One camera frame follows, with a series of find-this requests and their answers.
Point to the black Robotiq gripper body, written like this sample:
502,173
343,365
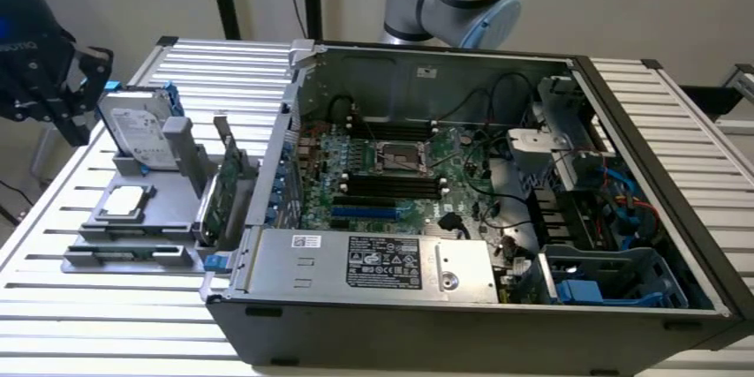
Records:
27,63

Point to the black expansion slot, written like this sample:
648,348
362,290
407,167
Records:
364,201

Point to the blue expansion slot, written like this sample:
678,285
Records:
363,213

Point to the black RAM slot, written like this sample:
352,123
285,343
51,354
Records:
395,193
395,187
395,175
395,181
391,126
391,121
391,136
391,131

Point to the silver CPU chip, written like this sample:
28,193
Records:
124,199

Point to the grey plastic parts rack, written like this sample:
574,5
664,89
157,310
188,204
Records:
171,200

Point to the green graphics card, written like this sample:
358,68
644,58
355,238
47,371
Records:
227,191

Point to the grey power supply unit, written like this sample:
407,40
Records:
306,271

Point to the metal CPU socket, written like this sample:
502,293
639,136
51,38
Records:
399,157

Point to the green motherboard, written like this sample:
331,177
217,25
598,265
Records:
464,165

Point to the open black PC case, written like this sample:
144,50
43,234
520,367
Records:
412,333

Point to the black fan shroud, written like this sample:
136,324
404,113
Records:
559,218

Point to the blue plastic disk bay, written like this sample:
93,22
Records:
624,262

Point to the silver hard disk blue bracket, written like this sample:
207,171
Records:
132,130

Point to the grey fan duct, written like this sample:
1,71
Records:
535,145

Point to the aluminium side frame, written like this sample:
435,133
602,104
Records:
739,81

